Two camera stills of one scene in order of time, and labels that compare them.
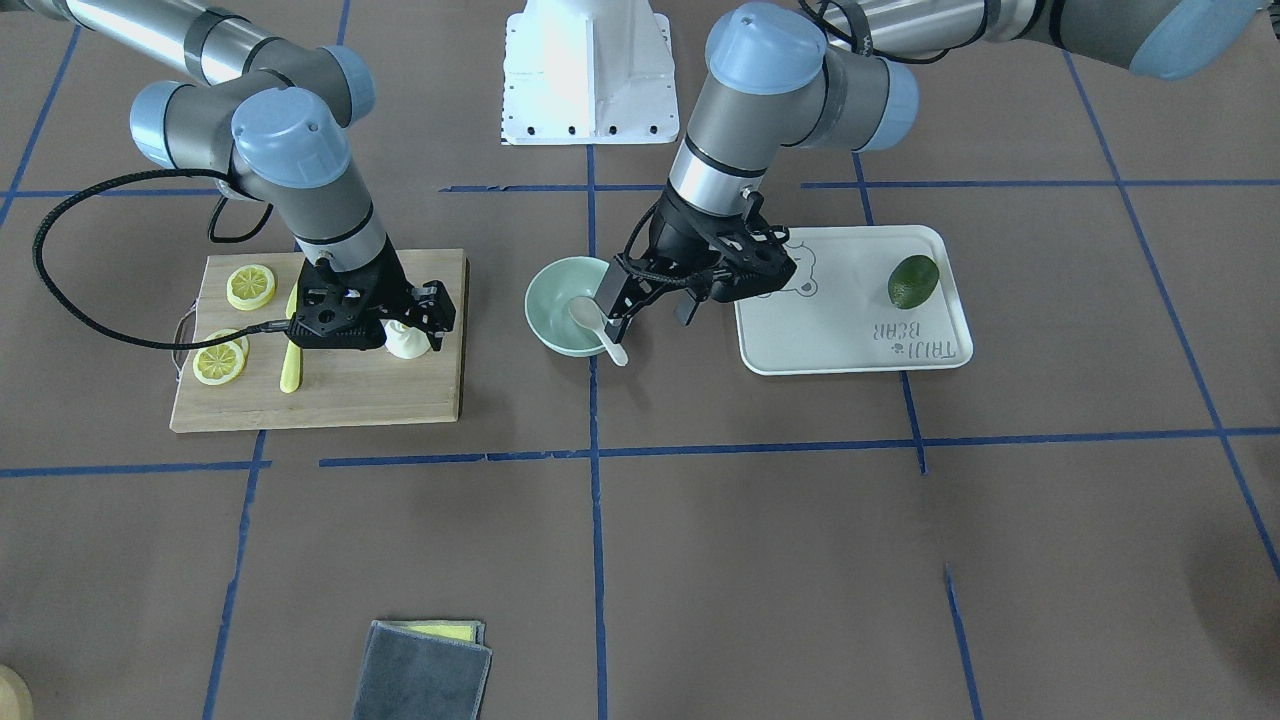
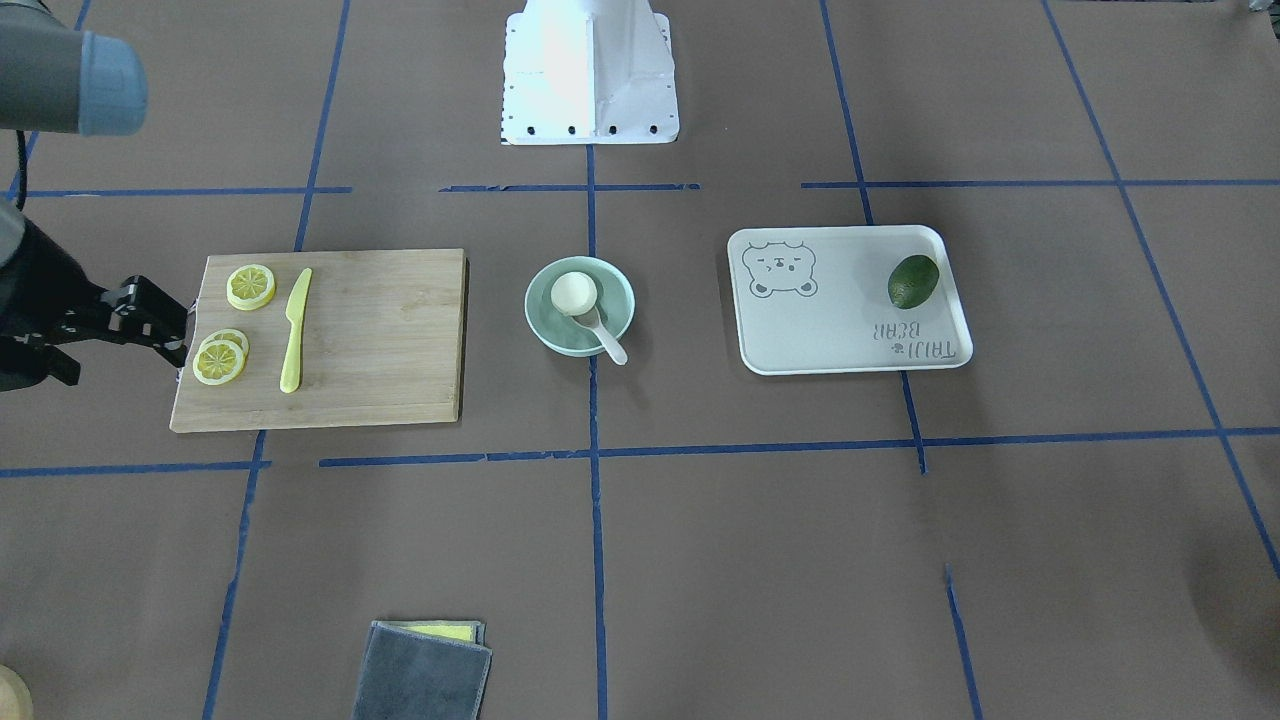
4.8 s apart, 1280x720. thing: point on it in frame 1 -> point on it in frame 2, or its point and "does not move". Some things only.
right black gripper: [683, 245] -> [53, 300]
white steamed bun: [402, 341] -> [574, 293]
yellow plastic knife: [291, 373] does not move
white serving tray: [836, 313] does not move
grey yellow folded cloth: [423, 670] does not move
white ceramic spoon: [586, 312] does not move
